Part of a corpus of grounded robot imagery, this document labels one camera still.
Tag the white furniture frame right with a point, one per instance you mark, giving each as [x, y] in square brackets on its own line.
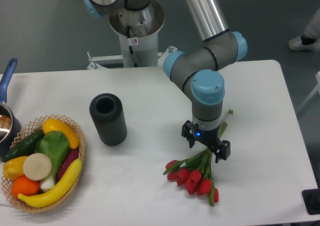
[310, 99]

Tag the woven wicker basket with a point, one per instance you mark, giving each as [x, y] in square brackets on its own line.
[28, 129]

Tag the green bok choy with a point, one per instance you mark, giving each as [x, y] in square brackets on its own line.
[55, 145]

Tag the blue handled saucepan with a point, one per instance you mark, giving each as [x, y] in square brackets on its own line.
[9, 124]

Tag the yellow bell pepper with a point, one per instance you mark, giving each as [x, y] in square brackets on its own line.
[13, 169]

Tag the dark grey ribbed vase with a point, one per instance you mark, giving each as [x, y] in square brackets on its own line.
[107, 113]

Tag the orange fruit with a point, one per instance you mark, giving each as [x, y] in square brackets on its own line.
[25, 186]

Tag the white shoe right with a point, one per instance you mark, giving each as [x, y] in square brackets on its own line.
[303, 43]

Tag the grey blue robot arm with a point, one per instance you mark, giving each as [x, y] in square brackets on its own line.
[195, 74]

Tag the black device at edge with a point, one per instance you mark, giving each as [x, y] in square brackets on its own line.
[311, 198]

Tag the red tulip bouquet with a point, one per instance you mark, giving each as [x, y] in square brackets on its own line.
[195, 173]

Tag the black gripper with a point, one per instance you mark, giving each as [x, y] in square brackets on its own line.
[210, 138]

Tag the purple sweet potato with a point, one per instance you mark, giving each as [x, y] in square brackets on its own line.
[71, 156]

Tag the beige round disc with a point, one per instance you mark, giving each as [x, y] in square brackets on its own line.
[37, 166]

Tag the grey trouser leg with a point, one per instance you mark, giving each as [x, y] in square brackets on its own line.
[312, 30]

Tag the yellow squash upper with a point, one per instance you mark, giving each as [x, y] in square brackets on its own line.
[53, 124]

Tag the green cucumber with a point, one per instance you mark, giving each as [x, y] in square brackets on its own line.
[24, 147]

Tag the yellow banana squash lower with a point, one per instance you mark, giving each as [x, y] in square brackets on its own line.
[58, 191]

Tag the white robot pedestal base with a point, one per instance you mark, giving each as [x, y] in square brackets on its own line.
[138, 37]

